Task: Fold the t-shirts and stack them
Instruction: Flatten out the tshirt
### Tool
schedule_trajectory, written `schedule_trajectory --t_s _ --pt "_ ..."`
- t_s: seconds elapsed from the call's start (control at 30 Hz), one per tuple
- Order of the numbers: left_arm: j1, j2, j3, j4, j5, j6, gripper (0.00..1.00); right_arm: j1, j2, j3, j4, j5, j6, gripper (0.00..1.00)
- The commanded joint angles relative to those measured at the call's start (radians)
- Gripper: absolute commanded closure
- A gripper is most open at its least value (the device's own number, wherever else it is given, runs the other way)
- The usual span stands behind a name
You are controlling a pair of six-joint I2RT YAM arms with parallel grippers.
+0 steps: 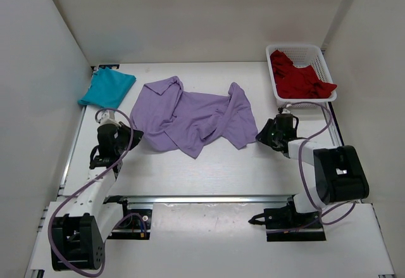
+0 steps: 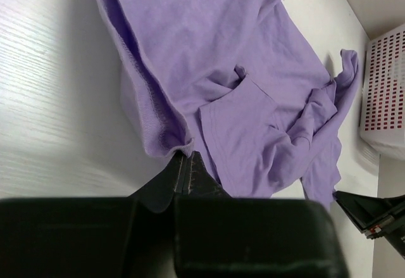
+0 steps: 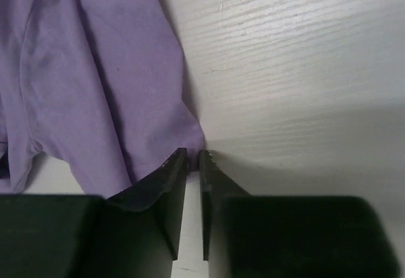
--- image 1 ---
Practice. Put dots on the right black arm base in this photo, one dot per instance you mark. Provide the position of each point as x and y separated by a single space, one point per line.
285 224

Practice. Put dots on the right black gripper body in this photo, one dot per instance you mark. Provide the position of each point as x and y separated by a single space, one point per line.
278 135

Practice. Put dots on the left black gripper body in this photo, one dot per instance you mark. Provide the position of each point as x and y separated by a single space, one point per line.
122 131

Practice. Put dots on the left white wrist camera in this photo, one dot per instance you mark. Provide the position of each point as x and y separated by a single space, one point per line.
107 116

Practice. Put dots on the teal t shirt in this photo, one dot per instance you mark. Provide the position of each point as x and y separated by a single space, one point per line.
107 88

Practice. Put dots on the white plastic basket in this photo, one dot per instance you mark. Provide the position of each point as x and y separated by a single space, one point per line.
302 55

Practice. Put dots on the red t shirt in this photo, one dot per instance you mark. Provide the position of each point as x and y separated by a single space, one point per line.
297 83

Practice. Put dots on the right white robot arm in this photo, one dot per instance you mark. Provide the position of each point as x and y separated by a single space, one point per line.
329 174

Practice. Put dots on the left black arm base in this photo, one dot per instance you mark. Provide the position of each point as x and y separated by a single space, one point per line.
136 227

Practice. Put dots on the dark label sticker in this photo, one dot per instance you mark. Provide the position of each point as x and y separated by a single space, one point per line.
109 66

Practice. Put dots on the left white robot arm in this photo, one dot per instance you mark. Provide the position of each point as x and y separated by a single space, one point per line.
79 232

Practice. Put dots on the lilac t shirt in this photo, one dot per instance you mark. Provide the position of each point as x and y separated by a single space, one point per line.
172 118

